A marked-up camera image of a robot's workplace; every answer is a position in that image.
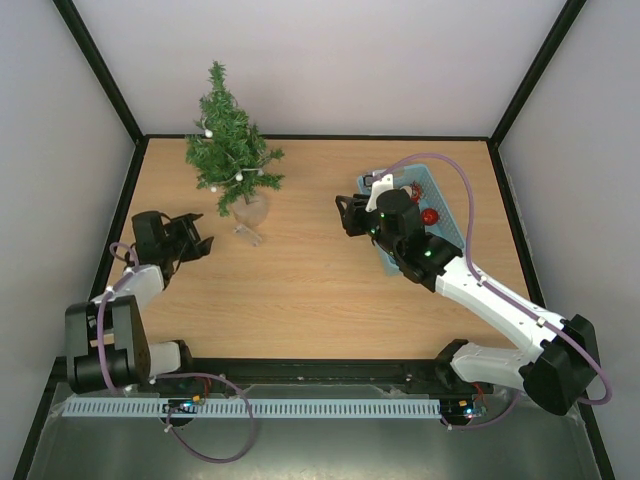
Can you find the fairy light string white beads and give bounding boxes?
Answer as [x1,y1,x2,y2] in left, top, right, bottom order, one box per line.
[186,116,284,217]

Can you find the light blue plastic basket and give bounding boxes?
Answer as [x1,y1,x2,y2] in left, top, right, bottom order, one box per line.
[356,164,466,276]

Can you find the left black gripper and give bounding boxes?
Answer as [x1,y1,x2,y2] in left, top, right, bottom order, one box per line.
[163,213,215,262]

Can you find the black frame rail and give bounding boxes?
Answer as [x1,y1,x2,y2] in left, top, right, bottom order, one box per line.
[60,356,581,393]

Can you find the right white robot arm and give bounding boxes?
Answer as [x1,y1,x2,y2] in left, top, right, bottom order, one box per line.
[335,189,601,416]

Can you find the red ball ornament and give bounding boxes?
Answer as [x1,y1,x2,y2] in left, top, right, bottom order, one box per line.
[421,208,440,226]

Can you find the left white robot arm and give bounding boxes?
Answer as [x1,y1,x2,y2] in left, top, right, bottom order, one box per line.
[65,210,214,394]

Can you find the small green christmas tree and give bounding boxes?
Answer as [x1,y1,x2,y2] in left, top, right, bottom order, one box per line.
[185,61,285,228]

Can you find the white cable duct rail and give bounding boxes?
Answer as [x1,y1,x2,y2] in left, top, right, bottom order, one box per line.
[62,398,441,419]

